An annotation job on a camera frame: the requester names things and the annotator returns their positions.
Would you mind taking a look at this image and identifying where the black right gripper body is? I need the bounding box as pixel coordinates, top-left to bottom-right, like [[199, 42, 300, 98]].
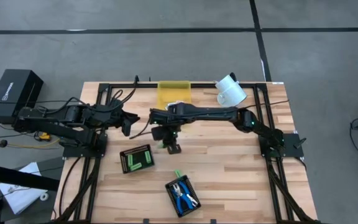
[[163, 123, 181, 146]]

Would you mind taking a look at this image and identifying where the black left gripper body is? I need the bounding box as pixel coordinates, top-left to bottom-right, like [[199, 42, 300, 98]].
[[104, 107, 129, 128]]

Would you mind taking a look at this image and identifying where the black slotted basket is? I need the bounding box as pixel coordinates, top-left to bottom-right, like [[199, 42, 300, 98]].
[[119, 143, 155, 174], [164, 174, 202, 218]]

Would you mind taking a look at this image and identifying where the yellow transparent plastic tray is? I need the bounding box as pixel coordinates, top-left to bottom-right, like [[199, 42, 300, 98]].
[[156, 80, 195, 133]]

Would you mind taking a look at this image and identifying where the black computer box with logo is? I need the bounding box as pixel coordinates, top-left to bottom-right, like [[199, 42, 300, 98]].
[[0, 68, 45, 125]]

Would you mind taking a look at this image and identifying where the dark side desk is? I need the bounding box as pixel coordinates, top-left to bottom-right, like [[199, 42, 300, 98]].
[[0, 155, 65, 224]]

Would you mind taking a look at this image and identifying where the white paper sheet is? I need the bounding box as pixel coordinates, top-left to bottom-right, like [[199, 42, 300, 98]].
[[0, 161, 48, 215]]

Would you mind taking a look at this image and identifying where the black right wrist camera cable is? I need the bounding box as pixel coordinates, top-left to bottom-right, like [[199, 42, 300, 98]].
[[129, 118, 152, 140]]

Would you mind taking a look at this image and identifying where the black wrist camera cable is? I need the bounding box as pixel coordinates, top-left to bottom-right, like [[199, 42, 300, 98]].
[[129, 118, 152, 140], [103, 81, 139, 110]]

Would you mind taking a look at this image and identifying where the black left wrist camera cable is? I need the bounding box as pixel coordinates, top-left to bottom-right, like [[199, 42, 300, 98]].
[[103, 81, 139, 110]]

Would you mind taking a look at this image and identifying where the black aluminium table frame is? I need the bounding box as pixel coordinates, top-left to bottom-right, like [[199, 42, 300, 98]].
[[50, 81, 323, 224]]

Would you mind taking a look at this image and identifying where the yellow cable with connector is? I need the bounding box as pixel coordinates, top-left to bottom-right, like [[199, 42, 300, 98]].
[[6, 132, 62, 149]]

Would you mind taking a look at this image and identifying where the thin black cable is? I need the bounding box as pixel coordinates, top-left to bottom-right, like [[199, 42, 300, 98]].
[[244, 99, 291, 110]]

